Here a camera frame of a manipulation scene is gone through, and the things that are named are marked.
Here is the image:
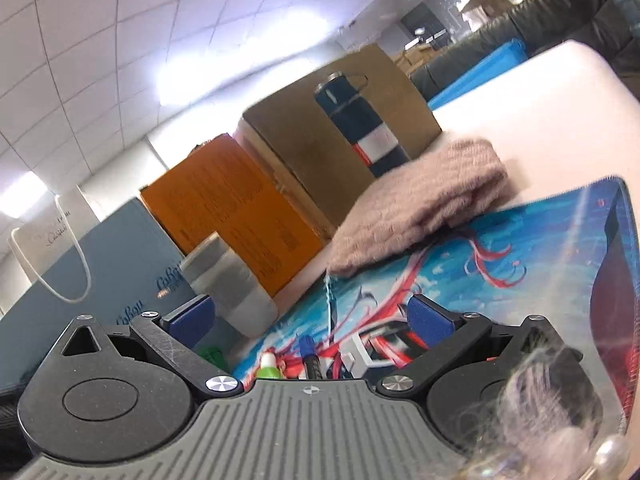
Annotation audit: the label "white paper bag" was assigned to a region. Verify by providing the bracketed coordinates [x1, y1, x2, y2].
[6, 185, 101, 303]

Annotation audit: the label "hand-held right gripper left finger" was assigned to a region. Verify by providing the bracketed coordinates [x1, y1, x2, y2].
[60, 294, 244, 395]

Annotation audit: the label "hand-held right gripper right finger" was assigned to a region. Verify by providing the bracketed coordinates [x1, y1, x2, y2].
[376, 295, 584, 396]

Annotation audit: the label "pink knitted cloth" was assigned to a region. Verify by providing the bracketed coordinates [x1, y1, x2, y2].
[326, 137, 511, 278]

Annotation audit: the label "blue-capped marker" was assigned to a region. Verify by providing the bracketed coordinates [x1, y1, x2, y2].
[298, 336, 327, 380]

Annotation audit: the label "blue printed desk mat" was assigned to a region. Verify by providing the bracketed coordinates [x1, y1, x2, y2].
[232, 175, 640, 441]

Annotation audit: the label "brown cardboard box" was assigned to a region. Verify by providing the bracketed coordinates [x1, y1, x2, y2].
[242, 42, 443, 256]

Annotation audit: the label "furry pearl hair accessory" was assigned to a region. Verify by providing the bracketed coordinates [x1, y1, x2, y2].
[460, 345, 632, 480]

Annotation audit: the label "grey stacked containers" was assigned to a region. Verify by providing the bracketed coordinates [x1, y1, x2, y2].
[180, 232, 279, 338]

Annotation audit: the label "dark leather sofa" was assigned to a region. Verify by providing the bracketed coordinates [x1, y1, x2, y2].
[410, 0, 640, 102]

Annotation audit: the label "blue foam board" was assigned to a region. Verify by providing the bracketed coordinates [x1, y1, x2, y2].
[427, 40, 530, 110]

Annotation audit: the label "orange cardboard box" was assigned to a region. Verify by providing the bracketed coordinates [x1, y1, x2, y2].
[140, 134, 323, 297]

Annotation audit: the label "blue foam partition boards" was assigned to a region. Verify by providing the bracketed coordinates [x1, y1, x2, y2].
[0, 196, 201, 396]

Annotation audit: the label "green plastic item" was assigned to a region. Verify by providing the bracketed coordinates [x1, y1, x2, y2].
[197, 346, 229, 374]

